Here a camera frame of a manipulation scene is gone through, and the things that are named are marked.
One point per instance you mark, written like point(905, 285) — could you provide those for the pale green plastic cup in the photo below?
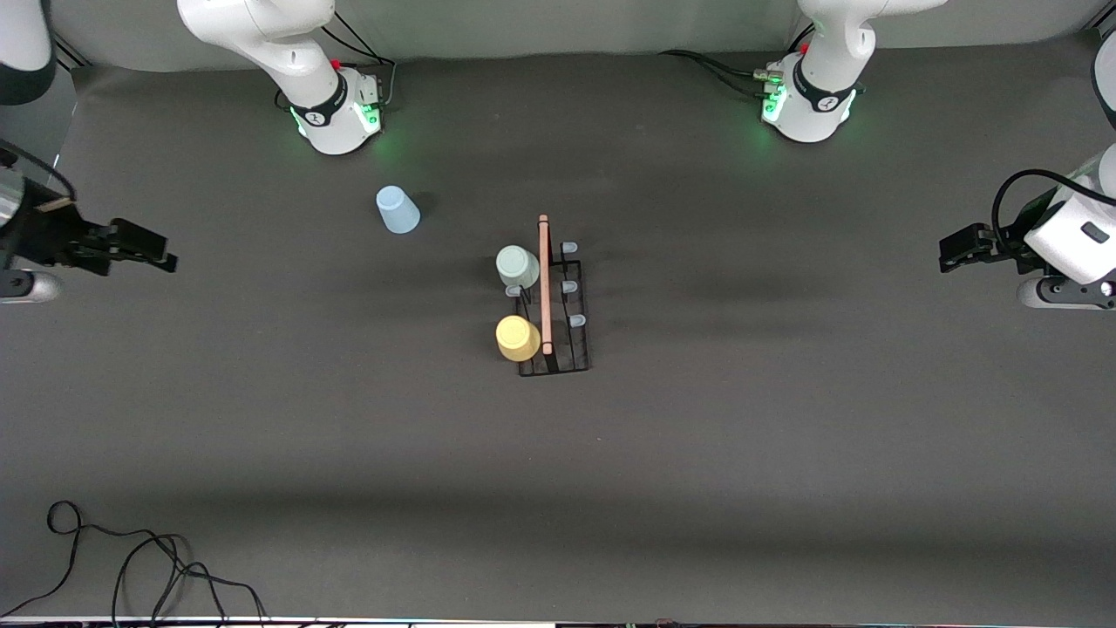
point(518, 266)

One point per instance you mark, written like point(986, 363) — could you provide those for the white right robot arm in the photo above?
point(296, 52)

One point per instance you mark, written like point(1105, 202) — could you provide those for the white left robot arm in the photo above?
point(819, 96)

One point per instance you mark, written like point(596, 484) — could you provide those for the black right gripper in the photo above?
point(44, 234)

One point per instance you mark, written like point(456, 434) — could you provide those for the aluminium frame rail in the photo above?
point(71, 57)

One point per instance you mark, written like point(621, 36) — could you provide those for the light blue plastic cup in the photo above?
point(398, 211)

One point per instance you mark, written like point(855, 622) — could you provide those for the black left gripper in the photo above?
point(1004, 240)

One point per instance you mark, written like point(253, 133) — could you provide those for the yellow plastic cup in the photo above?
point(518, 338)

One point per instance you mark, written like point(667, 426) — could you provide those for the dark grey table cover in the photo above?
point(610, 480)

